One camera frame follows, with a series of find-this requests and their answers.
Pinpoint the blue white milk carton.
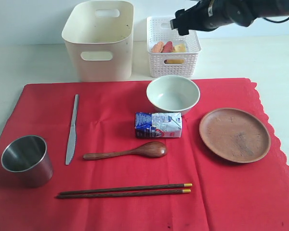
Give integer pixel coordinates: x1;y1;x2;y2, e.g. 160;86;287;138
134;112;183;139

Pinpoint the white perforated basket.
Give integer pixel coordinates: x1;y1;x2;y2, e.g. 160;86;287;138
146;16;201;77

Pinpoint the fried chicken nugget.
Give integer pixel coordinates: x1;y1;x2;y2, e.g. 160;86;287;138
151;41;164;53

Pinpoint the red table cloth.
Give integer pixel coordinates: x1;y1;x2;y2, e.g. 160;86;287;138
0;78;289;231

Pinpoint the cream plastic bin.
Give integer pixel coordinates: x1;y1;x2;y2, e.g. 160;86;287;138
62;0;134;82

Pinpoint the dark wooden chopstick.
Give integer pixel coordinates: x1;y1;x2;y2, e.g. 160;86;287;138
55;189;191;199
58;183;193;195

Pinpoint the brown wooden spoon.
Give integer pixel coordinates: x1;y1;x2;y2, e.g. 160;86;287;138
82;141;168;160

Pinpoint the white ceramic bowl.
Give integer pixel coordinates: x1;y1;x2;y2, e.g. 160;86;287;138
146;75;200;115

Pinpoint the brown wooden plate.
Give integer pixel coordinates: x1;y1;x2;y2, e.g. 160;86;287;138
199;108;271;163

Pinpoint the yellow lemon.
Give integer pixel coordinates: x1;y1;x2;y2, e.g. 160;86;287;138
164;59;184;64

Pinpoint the upper dark wooden chopstick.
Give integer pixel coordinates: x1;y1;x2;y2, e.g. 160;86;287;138
58;183;193;195

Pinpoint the lower dark wooden chopstick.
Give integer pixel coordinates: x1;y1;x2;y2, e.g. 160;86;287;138
55;189;191;199

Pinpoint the steel table knife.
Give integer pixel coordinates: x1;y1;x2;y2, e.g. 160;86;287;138
65;94;79;165

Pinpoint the yellow cheese wedge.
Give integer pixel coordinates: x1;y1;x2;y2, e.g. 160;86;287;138
171;43;186;53

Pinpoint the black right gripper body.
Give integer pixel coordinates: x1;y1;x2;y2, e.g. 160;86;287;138
185;0;231;31

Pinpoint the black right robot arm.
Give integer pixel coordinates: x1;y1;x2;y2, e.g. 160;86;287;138
170;0;289;36

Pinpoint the stainless steel cup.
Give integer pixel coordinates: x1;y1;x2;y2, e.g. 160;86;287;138
0;135;53;188

